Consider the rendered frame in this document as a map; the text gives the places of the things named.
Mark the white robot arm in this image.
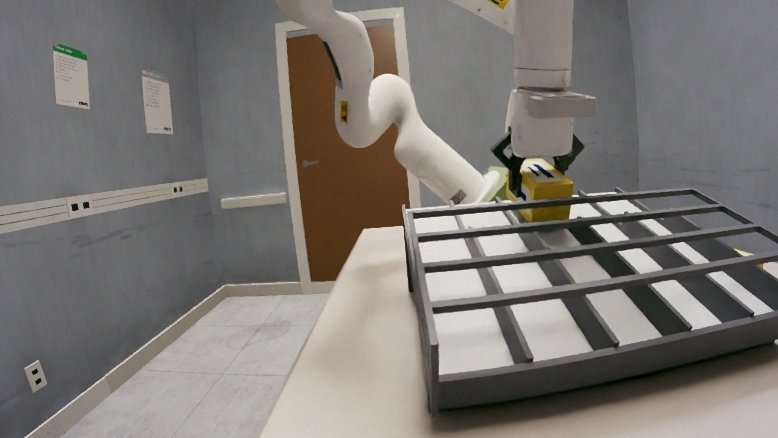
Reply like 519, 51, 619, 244
275, 0, 597, 205

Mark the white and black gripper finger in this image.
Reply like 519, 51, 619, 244
491, 129, 526, 198
552, 134, 584, 175

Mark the dark grey front bar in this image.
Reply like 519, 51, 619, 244
439, 310, 778, 409

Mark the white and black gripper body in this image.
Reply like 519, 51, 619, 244
505, 86, 573, 158

